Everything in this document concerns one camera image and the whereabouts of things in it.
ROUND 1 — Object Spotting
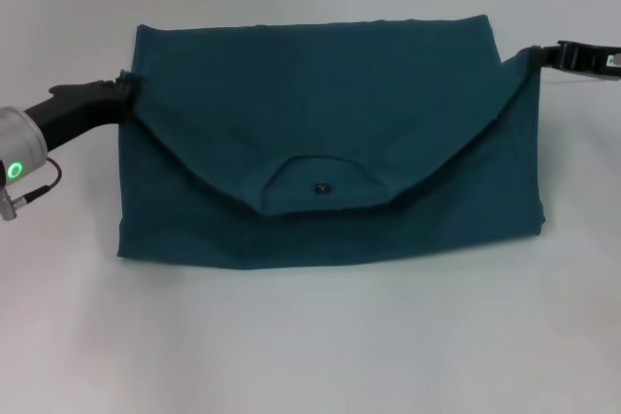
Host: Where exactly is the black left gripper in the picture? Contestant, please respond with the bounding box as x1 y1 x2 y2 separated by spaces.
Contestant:
23 75 145 149

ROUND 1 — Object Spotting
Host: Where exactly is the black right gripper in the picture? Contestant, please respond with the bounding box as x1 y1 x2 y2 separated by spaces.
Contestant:
528 39 621 81

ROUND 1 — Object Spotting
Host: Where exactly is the teal t-shirt with FREE print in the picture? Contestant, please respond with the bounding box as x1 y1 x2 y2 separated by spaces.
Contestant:
115 16 547 273

